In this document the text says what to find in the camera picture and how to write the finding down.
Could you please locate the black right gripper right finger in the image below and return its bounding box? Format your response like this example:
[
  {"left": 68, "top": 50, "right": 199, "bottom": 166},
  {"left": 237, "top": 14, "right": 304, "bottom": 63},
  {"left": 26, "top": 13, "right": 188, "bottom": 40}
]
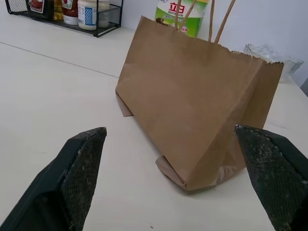
[{"left": 234, "top": 124, "right": 308, "bottom": 231}]

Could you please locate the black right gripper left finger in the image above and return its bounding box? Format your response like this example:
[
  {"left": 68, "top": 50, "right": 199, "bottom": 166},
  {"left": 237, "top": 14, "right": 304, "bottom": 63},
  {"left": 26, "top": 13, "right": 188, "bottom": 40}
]
[{"left": 0, "top": 127, "right": 107, "bottom": 231}]

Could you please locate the brown paper bag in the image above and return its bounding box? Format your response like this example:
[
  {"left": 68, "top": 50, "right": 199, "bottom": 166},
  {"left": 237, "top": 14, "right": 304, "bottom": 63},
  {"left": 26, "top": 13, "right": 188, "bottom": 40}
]
[{"left": 114, "top": 0, "right": 284, "bottom": 192}]

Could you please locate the clear glass bowl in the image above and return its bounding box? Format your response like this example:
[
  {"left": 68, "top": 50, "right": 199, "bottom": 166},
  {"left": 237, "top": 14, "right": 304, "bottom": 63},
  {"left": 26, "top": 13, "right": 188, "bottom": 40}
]
[{"left": 243, "top": 43, "right": 305, "bottom": 84}]

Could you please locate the white mayonnaise jar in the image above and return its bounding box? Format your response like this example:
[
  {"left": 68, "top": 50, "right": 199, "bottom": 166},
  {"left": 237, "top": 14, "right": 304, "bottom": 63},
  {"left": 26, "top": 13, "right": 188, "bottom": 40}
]
[{"left": 77, "top": 0, "right": 110, "bottom": 31}]

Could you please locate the red ketchup bottle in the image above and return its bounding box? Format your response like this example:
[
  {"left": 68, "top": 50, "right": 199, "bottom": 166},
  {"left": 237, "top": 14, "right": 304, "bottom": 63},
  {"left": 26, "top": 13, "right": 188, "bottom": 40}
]
[{"left": 61, "top": 0, "right": 79, "bottom": 25}]

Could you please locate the yellow oil bottle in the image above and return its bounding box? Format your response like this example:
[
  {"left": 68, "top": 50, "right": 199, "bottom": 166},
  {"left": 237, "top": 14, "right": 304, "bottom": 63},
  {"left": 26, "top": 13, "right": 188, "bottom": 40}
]
[{"left": 53, "top": 0, "right": 64, "bottom": 21}]

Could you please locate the dark jar with red label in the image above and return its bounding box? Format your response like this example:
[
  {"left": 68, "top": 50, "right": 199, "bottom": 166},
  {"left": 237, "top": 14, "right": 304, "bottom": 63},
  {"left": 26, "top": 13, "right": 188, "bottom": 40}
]
[{"left": 26, "top": 0, "right": 54, "bottom": 21}]

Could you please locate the green dish soap bottle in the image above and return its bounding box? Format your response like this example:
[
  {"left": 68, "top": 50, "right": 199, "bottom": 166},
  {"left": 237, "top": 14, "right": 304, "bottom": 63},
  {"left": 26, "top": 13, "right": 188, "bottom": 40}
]
[{"left": 155, "top": 0, "right": 209, "bottom": 39}]

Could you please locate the black wire mesh rack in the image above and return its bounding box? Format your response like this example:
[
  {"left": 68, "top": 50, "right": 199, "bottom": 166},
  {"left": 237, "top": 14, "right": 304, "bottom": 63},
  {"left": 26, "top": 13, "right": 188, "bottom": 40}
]
[{"left": 4, "top": 0, "right": 123, "bottom": 39}]

